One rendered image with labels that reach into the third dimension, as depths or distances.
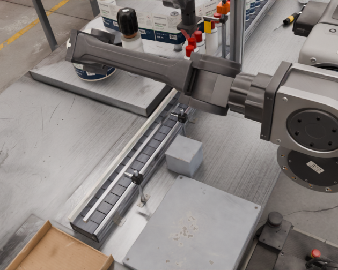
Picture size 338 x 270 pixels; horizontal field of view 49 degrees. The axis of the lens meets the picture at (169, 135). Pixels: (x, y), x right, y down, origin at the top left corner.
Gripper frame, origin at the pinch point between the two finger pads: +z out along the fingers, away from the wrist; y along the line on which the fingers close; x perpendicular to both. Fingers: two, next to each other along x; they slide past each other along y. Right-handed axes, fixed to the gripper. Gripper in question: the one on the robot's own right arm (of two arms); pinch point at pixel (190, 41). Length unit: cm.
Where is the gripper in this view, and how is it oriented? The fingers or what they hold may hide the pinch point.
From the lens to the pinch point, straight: 162.1
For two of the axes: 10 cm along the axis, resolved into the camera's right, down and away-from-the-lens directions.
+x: 8.6, 3.1, -4.1
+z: 1.0, 6.8, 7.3
